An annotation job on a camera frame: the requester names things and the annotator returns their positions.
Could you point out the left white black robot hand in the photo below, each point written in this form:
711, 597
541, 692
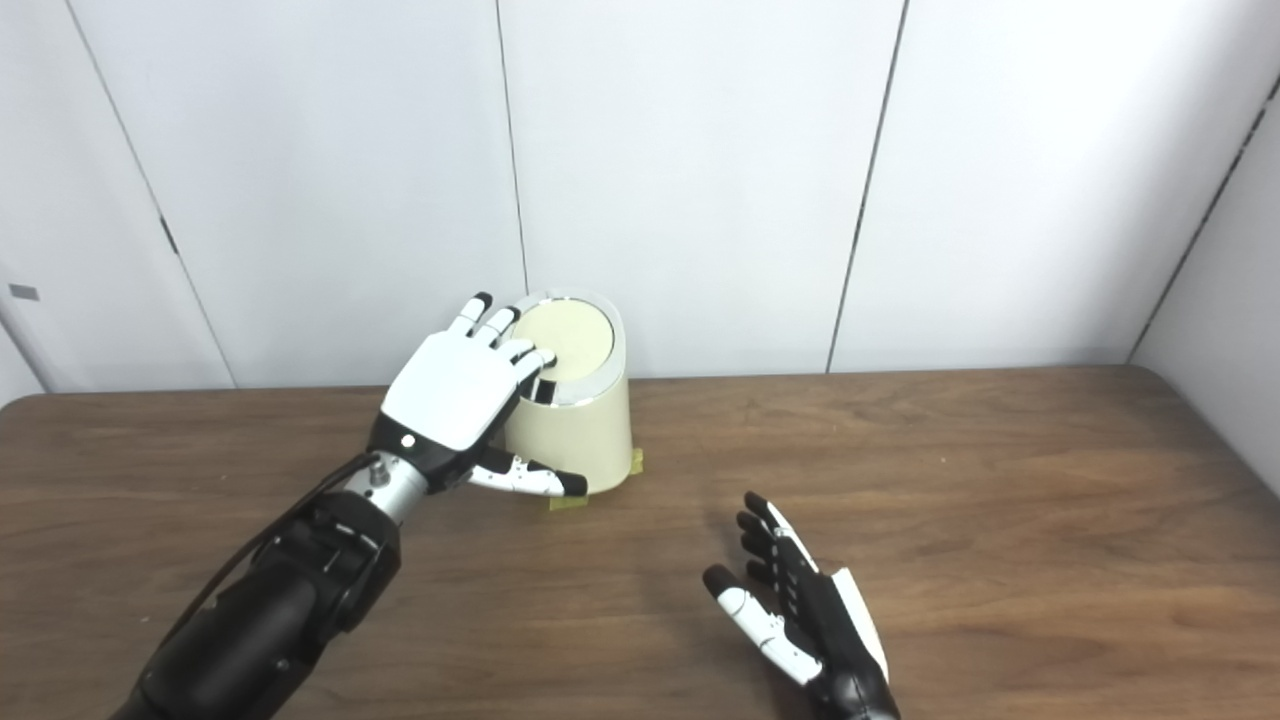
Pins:
450, 395

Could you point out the cream-colored bin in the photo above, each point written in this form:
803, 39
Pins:
585, 435

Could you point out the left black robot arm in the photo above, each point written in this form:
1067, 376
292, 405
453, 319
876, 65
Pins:
270, 610

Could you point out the small grey wall label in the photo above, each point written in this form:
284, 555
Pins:
24, 292

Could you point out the round cream bin lid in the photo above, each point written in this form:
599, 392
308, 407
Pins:
580, 335

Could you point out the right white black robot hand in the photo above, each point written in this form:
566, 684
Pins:
835, 630

